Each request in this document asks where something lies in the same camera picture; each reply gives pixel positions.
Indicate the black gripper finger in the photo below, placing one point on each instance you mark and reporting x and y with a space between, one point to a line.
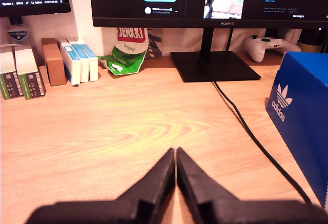
156 185
197 185

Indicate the blue Adidas Gazelle shoebox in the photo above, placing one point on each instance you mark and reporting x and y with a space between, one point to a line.
307 121

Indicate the white and blue box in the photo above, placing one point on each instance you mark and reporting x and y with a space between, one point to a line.
71 65
93 65
83 65

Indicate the brown cardboard box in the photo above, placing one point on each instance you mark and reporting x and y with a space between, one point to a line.
53 62

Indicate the green Jenkki gum bag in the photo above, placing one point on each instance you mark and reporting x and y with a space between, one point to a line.
128 55

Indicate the white game controller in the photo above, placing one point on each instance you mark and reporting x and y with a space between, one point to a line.
256 49

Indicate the green and white carton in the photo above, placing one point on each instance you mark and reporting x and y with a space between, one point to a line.
29 80
10 80

